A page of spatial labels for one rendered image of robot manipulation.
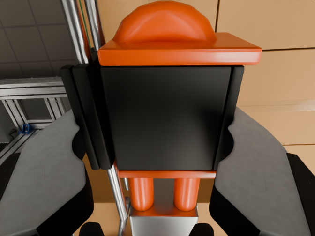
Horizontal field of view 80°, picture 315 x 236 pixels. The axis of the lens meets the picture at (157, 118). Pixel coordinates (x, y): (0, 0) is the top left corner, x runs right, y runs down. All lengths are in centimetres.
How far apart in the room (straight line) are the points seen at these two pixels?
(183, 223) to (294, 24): 67
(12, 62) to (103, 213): 125
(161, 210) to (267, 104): 69
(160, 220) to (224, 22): 59
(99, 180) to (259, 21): 63
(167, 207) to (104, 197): 27
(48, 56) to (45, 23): 19
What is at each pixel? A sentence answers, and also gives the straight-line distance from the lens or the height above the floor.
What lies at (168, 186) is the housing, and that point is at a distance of 20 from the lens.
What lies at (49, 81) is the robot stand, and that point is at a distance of 120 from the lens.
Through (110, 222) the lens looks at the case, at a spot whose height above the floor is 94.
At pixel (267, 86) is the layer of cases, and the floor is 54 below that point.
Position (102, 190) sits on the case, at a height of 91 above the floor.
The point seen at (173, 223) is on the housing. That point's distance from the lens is 19.
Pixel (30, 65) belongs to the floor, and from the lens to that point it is 148.
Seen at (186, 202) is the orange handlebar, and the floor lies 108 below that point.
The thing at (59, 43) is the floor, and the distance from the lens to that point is 134.
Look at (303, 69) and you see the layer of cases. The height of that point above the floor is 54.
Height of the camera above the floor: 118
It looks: 58 degrees down
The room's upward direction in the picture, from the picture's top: 178 degrees counter-clockwise
